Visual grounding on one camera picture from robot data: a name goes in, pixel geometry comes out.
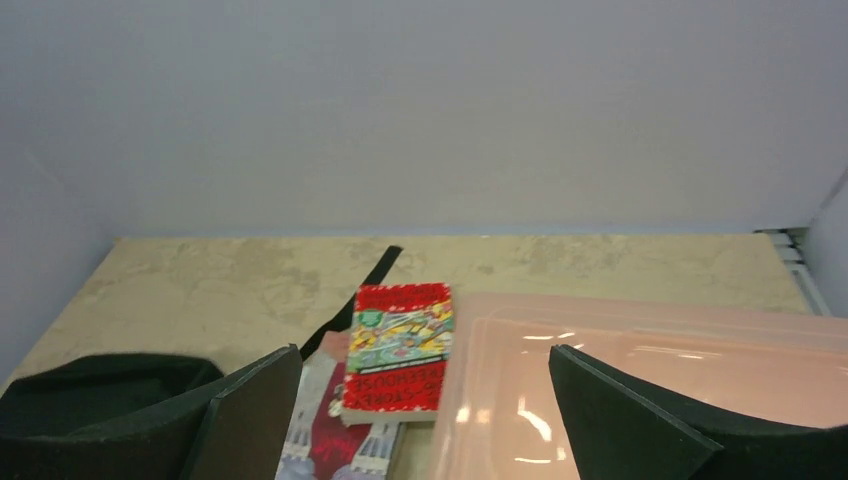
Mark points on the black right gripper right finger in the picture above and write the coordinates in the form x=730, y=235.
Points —
x=622, y=427

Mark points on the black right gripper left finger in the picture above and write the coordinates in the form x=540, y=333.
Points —
x=243, y=430

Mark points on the black student backpack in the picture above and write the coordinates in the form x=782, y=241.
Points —
x=117, y=415

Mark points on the red treehouse paperback book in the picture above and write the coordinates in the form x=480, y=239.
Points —
x=400, y=342

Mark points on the white red castle book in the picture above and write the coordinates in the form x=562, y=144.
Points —
x=318, y=445

